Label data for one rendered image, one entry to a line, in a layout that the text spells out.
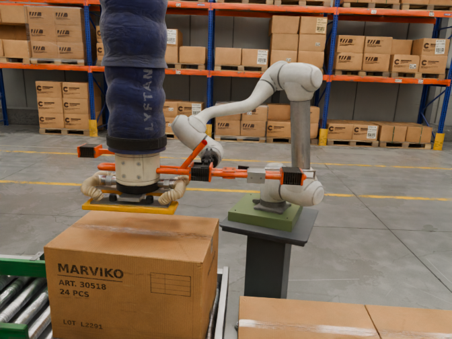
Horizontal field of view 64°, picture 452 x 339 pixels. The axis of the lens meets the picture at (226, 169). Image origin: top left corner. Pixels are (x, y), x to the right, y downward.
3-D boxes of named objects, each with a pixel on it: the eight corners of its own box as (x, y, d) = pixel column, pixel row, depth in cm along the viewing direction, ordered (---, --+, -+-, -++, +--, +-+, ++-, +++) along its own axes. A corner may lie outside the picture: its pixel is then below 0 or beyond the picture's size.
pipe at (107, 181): (83, 199, 133) (82, 184, 131) (107, 179, 157) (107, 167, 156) (174, 204, 132) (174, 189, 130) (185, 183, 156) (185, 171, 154)
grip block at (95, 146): (77, 157, 165) (77, 146, 164) (85, 153, 173) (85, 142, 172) (95, 158, 164) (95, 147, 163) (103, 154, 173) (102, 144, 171)
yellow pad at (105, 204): (81, 210, 132) (80, 197, 131) (92, 200, 142) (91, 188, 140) (173, 215, 131) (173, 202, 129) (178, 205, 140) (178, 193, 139)
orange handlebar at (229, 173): (68, 171, 140) (67, 162, 139) (98, 154, 170) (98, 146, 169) (307, 183, 137) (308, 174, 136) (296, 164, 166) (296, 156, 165)
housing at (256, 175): (246, 183, 138) (247, 171, 137) (246, 178, 144) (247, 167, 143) (265, 184, 137) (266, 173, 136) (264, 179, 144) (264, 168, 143)
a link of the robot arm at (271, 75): (253, 77, 188) (273, 77, 178) (272, 54, 194) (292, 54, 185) (263, 95, 196) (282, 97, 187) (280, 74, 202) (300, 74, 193)
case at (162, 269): (52, 337, 143) (42, 246, 133) (99, 282, 182) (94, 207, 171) (200, 356, 137) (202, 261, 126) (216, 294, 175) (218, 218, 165)
